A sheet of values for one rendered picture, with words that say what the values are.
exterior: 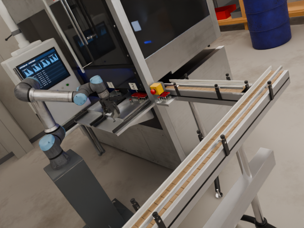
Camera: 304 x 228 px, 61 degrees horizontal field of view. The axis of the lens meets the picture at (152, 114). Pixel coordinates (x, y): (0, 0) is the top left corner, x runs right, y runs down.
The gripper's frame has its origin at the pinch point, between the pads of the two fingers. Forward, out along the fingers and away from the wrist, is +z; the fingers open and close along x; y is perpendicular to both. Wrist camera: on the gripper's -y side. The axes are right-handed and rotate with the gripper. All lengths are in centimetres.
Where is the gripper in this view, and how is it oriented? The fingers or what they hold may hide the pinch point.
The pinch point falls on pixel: (119, 116)
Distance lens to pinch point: 193.7
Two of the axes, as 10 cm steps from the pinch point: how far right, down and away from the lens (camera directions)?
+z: 3.8, 8.0, 4.6
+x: 6.5, 1.1, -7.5
